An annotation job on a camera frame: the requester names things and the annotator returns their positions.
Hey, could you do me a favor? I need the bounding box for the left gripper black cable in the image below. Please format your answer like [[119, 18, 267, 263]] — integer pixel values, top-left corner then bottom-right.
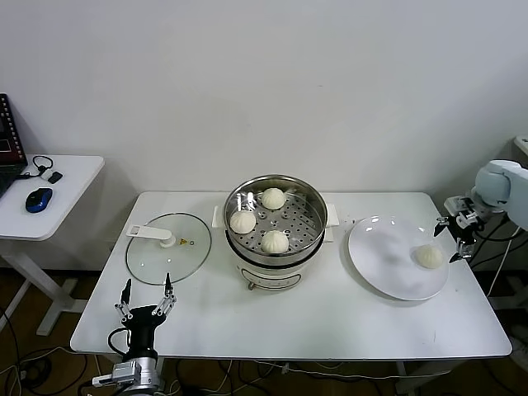
[[107, 328, 133, 354]]

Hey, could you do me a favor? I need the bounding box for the black laptop red screen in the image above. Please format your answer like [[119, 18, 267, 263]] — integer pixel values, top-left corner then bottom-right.
[[0, 93, 29, 199]]

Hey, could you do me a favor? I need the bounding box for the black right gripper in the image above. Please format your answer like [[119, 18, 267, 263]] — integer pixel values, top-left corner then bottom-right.
[[433, 214, 480, 264]]

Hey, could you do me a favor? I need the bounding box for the stainless steel steamer basket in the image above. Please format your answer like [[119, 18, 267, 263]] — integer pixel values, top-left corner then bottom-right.
[[223, 175, 329, 265]]

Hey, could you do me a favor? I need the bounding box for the glass lid white handle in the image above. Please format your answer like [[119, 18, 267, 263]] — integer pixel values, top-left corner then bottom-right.
[[124, 212, 213, 286]]

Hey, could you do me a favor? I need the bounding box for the white steamed baozi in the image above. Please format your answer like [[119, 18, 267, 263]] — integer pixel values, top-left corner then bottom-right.
[[261, 187, 286, 210], [413, 244, 444, 269], [260, 229, 290, 254], [229, 210, 257, 235]]

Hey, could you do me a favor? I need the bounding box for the white side table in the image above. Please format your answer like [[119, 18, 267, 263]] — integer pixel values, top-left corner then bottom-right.
[[0, 154, 106, 337]]

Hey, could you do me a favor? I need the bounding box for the white round plate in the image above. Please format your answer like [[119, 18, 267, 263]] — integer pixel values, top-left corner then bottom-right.
[[345, 214, 450, 302]]

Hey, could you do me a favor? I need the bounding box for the white hanging cable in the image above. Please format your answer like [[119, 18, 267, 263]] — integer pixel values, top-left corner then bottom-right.
[[485, 230, 521, 299]]

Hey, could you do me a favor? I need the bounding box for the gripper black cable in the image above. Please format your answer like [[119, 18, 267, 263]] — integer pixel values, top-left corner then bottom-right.
[[107, 328, 133, 354], [474, 222, 523, 244]]

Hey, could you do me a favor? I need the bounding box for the black cable with plug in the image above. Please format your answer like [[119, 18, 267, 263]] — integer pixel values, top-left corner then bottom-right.
[[467, 241, 512, 269]]

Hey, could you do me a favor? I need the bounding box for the blue black computer mouse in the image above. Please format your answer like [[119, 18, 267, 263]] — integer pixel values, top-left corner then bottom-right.
[[24, 187, 54, 215]]

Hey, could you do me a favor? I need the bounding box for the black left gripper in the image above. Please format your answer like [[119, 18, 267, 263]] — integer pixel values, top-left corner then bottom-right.
[[113, 271, 178, 360]]

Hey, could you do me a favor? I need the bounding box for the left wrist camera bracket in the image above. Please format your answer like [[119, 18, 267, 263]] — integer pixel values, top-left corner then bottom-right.
[[92, 362, 131, 387]]

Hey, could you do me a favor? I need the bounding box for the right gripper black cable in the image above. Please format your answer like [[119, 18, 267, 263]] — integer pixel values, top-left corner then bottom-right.
[[474, 222, 523, 244]]

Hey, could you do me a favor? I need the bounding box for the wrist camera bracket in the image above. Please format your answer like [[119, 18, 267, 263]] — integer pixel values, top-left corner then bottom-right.
[[443, 196, 475, 222], [92, 362, 131, 387]]

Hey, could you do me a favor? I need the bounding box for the black looped cable white plug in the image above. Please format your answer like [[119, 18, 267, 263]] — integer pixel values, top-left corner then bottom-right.
[[16, 154, 54, 181]]

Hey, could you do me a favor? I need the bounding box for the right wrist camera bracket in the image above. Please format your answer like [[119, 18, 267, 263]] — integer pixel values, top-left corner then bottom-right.
[[443, 196, 475, 222]]

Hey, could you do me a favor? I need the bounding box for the floor cable tangle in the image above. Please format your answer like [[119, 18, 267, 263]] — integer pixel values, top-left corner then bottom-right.
[[164, 359, 397, 396]]

